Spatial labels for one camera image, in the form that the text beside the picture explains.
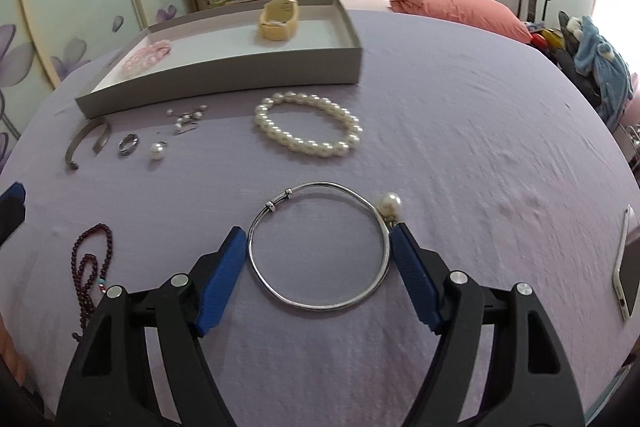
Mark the pink bead bracelet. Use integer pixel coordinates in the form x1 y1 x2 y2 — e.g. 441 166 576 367
120 39 173 78

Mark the floral wardrobe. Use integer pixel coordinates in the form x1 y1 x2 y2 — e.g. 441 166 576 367
0 0 196 158

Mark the dark wooden chair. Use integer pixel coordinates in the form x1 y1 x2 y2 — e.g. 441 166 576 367
517 0 552 25

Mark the small pearl charm chain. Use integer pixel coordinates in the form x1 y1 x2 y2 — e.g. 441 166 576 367
166 106 208 135

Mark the orange duvet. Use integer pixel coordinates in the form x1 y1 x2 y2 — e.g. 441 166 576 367
390 0 533 44

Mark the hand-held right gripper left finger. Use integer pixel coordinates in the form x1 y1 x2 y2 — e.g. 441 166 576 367
54 226 247 427

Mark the grey cardboard tray box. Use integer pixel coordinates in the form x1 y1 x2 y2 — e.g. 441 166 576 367
75 0 363 120

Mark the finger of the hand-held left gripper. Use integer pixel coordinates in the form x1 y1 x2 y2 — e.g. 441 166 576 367
0 183 27 248

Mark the thin silver bangle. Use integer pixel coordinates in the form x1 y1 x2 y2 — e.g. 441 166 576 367
247 181 391 311

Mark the white smartphone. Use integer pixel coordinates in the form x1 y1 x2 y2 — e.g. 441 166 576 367
612 204 636 323

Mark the yellow red toy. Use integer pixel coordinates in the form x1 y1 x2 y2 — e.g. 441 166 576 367
525 22 568 52

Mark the purple tablecloth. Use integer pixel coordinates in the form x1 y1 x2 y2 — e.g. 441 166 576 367
0 4 640 427

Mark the wide silver cuff bangle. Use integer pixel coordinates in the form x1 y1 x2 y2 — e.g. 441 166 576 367
65 119 112 171

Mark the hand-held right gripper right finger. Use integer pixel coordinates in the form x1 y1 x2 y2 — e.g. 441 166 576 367
390 222 586 427

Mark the white pearl bracelet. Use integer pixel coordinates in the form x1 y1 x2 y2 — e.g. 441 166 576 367
253 91 364 159

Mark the blue plush garment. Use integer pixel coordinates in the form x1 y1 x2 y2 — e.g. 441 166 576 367
572 14 633 128

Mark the dark red bead necklace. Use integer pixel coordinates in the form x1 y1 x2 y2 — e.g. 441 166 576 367
71 223 114 340

